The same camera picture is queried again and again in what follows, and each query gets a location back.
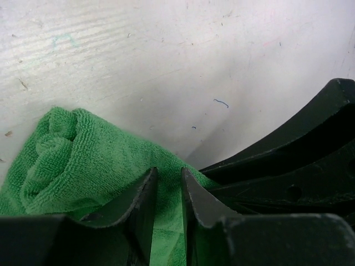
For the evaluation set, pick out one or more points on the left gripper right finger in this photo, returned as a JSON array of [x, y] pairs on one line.
[[217, 235]]

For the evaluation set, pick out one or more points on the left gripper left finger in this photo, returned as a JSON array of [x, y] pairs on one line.
[[119, 233]]

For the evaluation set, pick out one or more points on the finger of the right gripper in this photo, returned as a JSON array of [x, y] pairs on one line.
[[325, 186], [320, 128]]

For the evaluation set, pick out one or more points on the green microfiber towel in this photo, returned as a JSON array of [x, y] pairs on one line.
[[75, 162]]

